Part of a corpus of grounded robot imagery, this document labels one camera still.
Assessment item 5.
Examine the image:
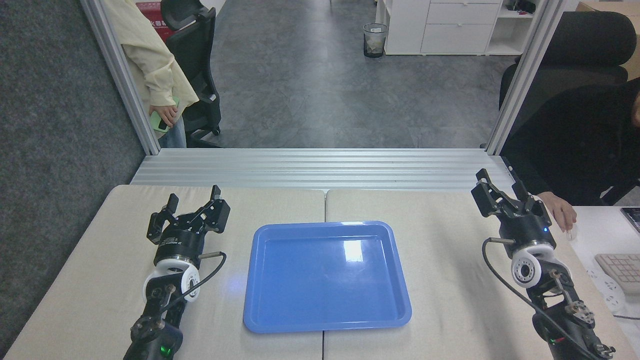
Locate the black padded office chair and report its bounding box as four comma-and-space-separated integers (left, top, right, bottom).
498, 11, 638, 113

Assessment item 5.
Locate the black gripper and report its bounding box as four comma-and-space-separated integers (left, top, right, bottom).
146, 185, 231, 265
470, 157, 557, 259

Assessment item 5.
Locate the seated person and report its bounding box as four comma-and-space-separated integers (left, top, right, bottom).
500, 77, 640, 207

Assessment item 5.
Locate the silver aluminium post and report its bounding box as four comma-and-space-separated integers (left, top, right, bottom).
485, 0, 568, 156
80, 0, 161, 156

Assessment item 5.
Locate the standing person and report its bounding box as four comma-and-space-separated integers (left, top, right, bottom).
102, 0, 200, 149

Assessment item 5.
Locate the white power strip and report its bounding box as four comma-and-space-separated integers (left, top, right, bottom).
586, 267, 627, 315

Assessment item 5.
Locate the white drawer cabinet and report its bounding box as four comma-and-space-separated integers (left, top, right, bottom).
375, 0, 537, 56

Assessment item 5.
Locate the blue plastic tray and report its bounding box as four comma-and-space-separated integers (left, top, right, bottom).
243, 220, 413, 334

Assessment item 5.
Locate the seated person's hand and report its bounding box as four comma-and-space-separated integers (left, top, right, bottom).
537, 191, 578, 233

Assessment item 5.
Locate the standing person's hand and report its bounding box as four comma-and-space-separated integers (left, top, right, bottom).
148, 103, 179, 129

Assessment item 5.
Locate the white keyboard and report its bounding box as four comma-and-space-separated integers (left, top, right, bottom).
594, 253, 640, 295

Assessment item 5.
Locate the mesh wastebasket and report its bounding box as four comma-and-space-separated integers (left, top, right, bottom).
363, 23, 389, 59

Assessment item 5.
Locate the ribbed aluminium platform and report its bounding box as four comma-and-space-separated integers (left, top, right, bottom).
129, 148, 518, 193

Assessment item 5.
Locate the red fire extinguisher box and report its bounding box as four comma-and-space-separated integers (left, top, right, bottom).
135, 1, 176, 43

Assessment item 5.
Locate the green phone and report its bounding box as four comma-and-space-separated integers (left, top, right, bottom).
150, 97, 180, 134

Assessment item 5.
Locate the black mesh office chair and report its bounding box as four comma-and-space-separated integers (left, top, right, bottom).
161, 0, 223, 149

